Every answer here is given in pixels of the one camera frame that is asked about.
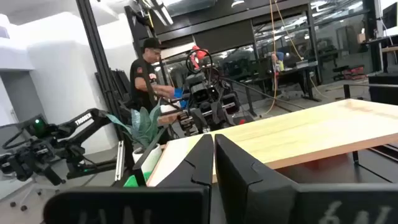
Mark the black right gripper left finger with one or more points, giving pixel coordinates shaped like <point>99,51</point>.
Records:
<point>199,168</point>

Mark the black desk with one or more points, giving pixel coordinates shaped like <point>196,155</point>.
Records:
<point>298,69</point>

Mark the neighbouring station black robot arm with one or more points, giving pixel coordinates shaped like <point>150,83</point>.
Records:
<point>84,119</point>

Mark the potted plant white pot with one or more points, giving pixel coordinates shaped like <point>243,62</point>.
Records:
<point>144,127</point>

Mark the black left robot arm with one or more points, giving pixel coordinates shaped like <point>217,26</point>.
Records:
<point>214,115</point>

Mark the black aluminium station frame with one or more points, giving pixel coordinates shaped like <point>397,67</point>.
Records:
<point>94,46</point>

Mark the office chair base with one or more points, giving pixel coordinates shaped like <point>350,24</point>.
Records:
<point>23,208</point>

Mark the green plastic basket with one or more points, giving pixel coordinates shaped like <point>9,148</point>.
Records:
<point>133,181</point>

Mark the black monitor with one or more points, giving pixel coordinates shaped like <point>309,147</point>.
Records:
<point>390,15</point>

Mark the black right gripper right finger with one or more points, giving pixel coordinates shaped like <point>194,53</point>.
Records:
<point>242,186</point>

